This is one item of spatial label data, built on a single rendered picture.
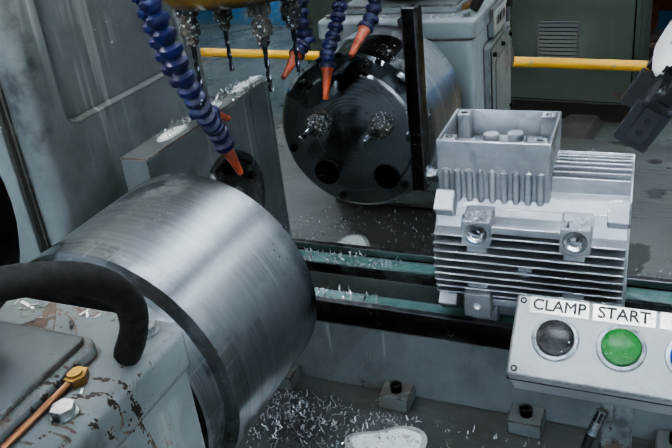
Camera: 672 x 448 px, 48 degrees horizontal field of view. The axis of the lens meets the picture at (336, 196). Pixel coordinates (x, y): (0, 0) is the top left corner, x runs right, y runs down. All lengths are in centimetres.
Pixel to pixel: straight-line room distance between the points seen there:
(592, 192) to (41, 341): 55
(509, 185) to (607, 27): 313
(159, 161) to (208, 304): 30
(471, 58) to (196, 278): 78
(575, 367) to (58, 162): 62
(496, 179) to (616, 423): 28
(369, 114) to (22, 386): 75
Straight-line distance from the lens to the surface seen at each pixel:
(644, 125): 71
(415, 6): 97
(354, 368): 100
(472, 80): 131
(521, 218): 82
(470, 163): 82
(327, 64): 104
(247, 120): 106
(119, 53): 104
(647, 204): 145
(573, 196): 83
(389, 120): 111
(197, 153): 95
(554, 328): 64
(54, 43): 95
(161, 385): 52
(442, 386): 97
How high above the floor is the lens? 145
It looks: 25 degrees down
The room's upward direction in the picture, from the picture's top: 7 degrees counter-clockwise
